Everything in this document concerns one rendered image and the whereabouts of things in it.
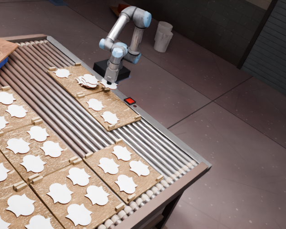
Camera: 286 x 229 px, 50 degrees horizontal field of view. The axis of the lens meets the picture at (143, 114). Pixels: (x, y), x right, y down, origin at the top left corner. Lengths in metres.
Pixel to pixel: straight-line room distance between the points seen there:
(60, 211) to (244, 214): 2.31
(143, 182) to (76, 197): 0.43
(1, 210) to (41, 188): 0.23
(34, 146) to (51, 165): 0.18
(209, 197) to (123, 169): 1.67
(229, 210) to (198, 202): 0.36
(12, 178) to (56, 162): 0.27
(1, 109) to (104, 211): 1.00
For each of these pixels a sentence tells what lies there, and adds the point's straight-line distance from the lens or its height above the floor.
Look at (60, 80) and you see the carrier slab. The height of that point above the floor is 0.94.
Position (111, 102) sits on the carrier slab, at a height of 0.94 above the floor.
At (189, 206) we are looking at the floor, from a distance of 3.31.
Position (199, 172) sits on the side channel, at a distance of 2.20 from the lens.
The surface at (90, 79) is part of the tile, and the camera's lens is 2.65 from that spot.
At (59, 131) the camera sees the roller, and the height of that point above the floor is 0.92.
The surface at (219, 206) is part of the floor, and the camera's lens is 3.48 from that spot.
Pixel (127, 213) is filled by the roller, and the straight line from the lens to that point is 1.83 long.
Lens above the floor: 2.35
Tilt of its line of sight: 34 degrees down
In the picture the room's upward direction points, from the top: 21 degrees clockwise
